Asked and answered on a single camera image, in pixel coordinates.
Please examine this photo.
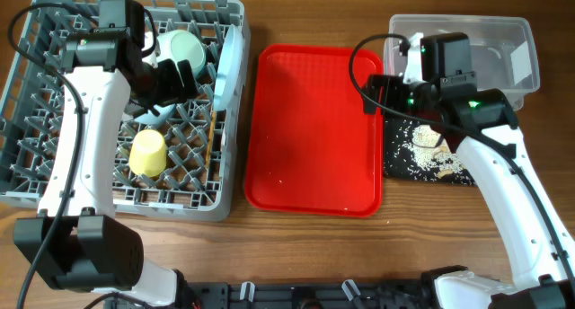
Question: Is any light blue plate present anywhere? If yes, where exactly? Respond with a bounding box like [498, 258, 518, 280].
[213, 25, 244, 111]

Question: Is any light blue small bowl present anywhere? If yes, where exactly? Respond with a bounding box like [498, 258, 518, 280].
[134, 104, 175, 126]

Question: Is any white plastic fork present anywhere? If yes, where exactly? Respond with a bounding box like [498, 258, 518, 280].
[219, 110, 227, 149]

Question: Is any pile of white rice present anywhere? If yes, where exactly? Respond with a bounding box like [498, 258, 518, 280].
[388, 118, 466, 182]

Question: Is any mint green bowl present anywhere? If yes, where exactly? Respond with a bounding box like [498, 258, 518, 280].
[156, 30, 207, 80]

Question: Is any grey plastic dishwasher rack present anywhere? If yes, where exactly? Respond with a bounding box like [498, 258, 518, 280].
[1, 0, 251, 221]

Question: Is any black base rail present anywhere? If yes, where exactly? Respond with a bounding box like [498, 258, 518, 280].
[170, 279, 439, 309]

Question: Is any red plastic tray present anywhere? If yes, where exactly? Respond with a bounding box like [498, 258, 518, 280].
[244, 44, 384, 217]

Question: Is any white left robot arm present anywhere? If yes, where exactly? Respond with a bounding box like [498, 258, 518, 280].
[13, 0, 202, 308]

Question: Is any clear plastic waste bin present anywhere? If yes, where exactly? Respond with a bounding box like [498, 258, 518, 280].
[388, 14, 540, 110]

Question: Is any peanut shell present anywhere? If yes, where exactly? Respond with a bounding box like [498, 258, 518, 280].
[437, 169, 454, 179]

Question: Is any wooden chopstick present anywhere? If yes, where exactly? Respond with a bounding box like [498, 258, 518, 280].
[205, 110, 217, 171]

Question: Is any black waste tray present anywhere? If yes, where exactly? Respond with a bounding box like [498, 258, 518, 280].
[380, 113, 477, 188]

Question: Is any yellow plastic cup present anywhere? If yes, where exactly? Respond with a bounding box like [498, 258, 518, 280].
[128, 129, 167, 178]

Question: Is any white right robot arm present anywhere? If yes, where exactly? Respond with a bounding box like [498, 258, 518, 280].
[358, 32, 574, 308]

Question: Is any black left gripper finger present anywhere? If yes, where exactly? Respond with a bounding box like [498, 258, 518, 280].
[155, 59, 182, 106]
[177, 59, 199, 101]

